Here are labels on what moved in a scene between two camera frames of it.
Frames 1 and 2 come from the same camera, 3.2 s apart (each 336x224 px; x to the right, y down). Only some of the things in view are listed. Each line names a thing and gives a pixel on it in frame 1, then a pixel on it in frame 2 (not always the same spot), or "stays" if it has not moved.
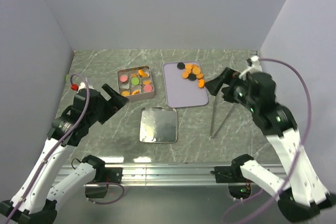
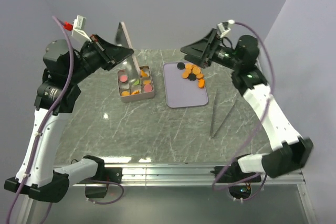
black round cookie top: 180,65 stays
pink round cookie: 123,78 stays
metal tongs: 211,135 stays
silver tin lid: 158,125 → 129,65
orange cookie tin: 125,93 stays
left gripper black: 114,104 → 109,53
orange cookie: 142,73 stays
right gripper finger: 214,85 → 201,48
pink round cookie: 147,88 stays
